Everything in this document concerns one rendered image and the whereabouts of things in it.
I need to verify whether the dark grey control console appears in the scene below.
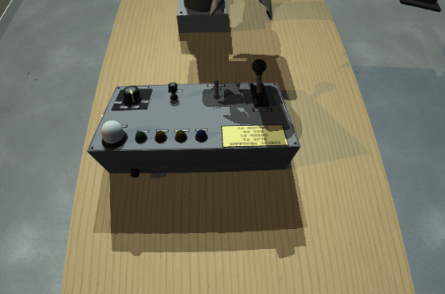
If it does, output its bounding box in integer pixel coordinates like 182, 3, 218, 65
87, 59, 300, 178

